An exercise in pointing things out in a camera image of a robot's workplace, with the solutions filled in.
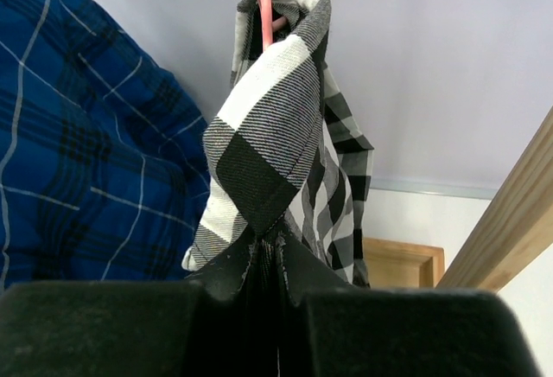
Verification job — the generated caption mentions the wooden clothes rack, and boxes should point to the wooden clothes rack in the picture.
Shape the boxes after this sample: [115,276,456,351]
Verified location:
[363,115,552,292]

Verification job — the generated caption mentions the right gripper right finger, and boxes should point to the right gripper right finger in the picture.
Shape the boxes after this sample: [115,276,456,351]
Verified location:
[275,233,539,376]

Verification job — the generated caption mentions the pink wire hanger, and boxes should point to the pink wire hanger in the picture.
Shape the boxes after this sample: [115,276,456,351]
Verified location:
[257,0,287,51]

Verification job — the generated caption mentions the blue plaid shirt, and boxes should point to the blue plaid shirt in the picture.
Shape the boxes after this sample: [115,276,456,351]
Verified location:
[1,0,210,290]

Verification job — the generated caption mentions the black white checkered shirt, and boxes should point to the black white checkered shirt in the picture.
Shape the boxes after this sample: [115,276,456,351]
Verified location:
[181,0,373,287]

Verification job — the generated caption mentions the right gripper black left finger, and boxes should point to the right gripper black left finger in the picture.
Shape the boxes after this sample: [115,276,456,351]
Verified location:
[1,238,277,376]

